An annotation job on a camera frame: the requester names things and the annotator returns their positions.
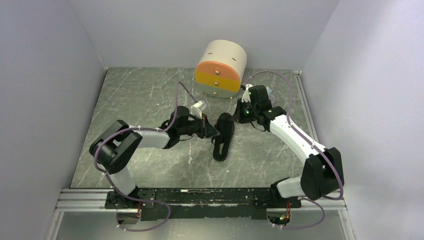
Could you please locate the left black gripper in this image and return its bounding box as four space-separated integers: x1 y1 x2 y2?
178 113 220 139

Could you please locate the black shoe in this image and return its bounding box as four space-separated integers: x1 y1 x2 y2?
211 112 235 162

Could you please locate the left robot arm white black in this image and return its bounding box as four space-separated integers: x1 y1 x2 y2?
88 105 220 208

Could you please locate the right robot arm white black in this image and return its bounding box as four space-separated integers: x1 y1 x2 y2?
234 84 344 207

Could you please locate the round cream drawer cabinet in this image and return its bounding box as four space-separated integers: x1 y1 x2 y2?
194 39 247 99

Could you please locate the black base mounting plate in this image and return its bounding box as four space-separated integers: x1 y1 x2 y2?
104 187 302 221

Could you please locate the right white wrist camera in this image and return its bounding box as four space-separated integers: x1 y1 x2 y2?
241 84 253 103

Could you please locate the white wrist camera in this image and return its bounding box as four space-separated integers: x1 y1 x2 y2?
190 101 208 119
241 84 253 103

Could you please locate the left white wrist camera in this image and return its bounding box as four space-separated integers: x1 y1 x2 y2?
190 101 208 119

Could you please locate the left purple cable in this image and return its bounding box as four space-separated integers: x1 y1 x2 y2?
93 81 200 233

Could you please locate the aluminium frame rail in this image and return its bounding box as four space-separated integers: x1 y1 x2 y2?
54 189 348 212

